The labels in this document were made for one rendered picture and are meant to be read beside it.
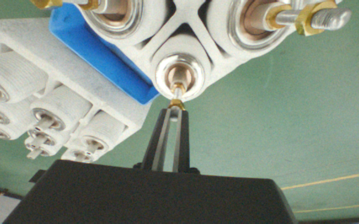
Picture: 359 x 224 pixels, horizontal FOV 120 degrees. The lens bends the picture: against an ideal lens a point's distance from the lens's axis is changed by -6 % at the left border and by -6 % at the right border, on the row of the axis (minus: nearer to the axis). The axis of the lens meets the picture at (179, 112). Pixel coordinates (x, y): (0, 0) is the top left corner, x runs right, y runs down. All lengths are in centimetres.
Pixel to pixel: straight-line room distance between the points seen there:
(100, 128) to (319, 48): 70
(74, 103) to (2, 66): 14
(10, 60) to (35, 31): 9
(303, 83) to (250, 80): 20
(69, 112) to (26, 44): 17
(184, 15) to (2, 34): 37
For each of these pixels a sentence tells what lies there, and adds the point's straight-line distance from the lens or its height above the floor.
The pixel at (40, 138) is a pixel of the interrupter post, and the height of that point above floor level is 26.
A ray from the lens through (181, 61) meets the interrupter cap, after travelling 17.
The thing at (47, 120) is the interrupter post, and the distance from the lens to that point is 39.
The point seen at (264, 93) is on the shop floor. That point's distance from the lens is 58.
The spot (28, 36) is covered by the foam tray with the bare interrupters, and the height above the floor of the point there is 14.
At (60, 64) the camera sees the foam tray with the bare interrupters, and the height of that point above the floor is 16.
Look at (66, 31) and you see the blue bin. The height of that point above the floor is 8.
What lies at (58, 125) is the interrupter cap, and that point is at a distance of 40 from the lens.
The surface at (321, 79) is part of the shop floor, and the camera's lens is 68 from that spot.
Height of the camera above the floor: 42
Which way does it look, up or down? 50 degrees down
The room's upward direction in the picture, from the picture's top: 174 degrees counter-clockwise
